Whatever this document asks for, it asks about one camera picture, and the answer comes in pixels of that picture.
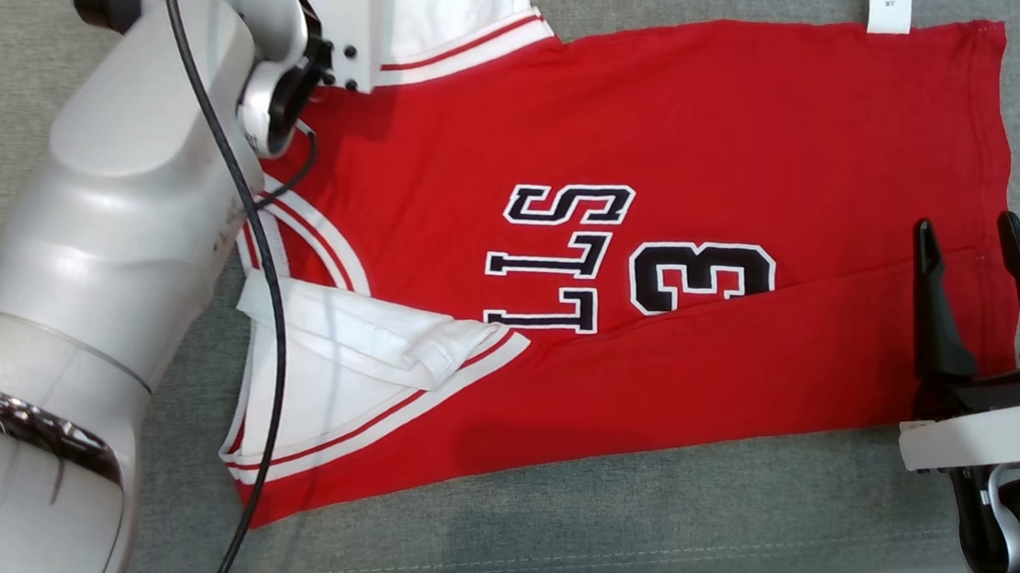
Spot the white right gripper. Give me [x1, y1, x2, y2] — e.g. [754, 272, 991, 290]
[893, 203, 1020, 483]

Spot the red white basketball jersey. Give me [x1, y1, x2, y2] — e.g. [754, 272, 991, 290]
[211, 0, 1020, 573]

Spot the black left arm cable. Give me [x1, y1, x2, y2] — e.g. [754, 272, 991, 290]
[91, 0, 333, 573]

